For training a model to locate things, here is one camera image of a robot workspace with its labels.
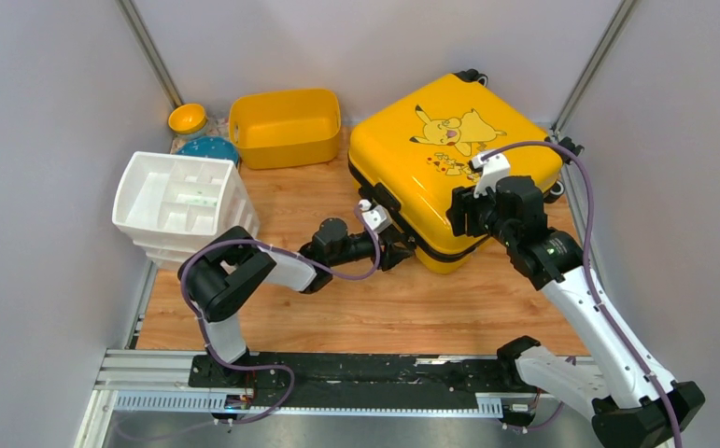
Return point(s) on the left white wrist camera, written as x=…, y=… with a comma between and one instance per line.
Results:
x=375, y=217

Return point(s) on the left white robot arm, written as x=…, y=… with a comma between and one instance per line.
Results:
x=217, y=281

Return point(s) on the yellow plastic basket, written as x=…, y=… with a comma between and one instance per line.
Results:
x=282, y=129

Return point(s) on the yellow Pikachu suitcase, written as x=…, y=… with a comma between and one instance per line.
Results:
x=410, y=156

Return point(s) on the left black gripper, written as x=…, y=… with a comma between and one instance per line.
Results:
x=393, y=255

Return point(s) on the teal dotted plate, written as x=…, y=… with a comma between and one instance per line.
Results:
x=211, y=147

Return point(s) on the aluminium frame rail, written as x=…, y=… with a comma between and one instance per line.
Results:
x=157, y=381

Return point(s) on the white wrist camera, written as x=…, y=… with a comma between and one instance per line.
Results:
x=492, y=168
x=375, y=217

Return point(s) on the white plastic drawer organizer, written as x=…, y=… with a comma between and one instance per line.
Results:
x=172, y=206

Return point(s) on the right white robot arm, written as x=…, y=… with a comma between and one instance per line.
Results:
x=635, y=401

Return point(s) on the patterned cloth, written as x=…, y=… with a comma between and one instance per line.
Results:
x=214, y=127

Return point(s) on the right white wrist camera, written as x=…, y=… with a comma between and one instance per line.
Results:
x=492, y=168

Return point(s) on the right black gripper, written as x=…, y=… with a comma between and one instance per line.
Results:
x=464, y=203

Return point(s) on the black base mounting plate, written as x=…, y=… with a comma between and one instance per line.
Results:
x=374, y=382

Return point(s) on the yellow bowl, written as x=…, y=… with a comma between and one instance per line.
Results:
x=188, y=119

